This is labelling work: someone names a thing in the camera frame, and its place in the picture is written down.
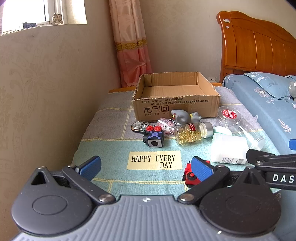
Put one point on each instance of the window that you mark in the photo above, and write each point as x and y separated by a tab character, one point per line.
23	11

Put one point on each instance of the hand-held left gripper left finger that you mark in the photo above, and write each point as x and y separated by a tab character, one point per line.
91	165

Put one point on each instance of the wooden headboard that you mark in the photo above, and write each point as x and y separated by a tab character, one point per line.
249	51

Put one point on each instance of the clear jar with red lid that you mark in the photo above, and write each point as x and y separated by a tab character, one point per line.
229	114

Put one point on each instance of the pink clear cat toy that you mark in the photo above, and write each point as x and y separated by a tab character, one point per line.
166	125

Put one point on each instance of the pink curtain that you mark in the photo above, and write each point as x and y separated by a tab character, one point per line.
129	46

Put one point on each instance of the small round clock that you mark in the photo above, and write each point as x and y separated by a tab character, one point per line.
57	19

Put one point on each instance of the black fidget cube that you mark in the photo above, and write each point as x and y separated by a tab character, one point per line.
153	142

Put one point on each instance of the cardboard box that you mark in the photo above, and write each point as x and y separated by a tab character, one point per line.
161	109

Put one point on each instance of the grey shark toy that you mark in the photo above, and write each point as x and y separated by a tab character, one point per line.
182	117

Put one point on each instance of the white wall socket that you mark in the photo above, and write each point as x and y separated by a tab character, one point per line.
212	79

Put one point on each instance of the white plastic bottle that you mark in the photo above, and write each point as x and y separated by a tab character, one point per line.
229	148

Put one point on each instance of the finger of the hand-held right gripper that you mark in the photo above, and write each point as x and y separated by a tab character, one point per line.
292	144
268	160

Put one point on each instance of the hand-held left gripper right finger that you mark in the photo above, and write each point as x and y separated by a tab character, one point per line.
201	169

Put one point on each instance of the glass bottle of gold capsules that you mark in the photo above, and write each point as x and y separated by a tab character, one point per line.
187	136

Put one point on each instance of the dark cloth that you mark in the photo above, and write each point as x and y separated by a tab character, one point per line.
29	25

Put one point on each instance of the plaid printed blanket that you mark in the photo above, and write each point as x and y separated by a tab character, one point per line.
115	143

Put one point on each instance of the blue floral pillow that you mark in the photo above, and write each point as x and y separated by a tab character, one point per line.
266	85

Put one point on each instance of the red toy truck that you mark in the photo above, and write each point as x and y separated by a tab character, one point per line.
188	177

